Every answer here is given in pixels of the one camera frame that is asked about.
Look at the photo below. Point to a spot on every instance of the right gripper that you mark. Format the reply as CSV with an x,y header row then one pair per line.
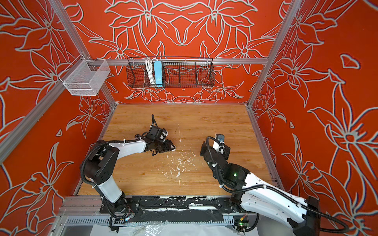
x,y
204,148

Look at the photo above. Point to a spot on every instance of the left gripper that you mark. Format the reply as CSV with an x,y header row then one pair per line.
x,y
168,146

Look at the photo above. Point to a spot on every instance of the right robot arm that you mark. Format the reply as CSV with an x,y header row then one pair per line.
x,y
252,194

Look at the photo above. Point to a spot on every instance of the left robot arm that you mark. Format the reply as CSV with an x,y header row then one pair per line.
x,y
98,166

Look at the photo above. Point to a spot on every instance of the blue white box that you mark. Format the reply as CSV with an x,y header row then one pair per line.
x,y
158,73

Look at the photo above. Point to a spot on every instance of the clear plastic bin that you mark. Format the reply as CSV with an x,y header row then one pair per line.
x,y
86,77

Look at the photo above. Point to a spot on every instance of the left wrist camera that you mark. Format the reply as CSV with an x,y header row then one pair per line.
x,y
157,134

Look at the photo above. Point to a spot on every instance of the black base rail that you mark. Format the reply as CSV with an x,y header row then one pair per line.
x,y
183,209

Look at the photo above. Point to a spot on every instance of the black wire basket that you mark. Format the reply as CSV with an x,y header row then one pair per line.
x,y
176,72

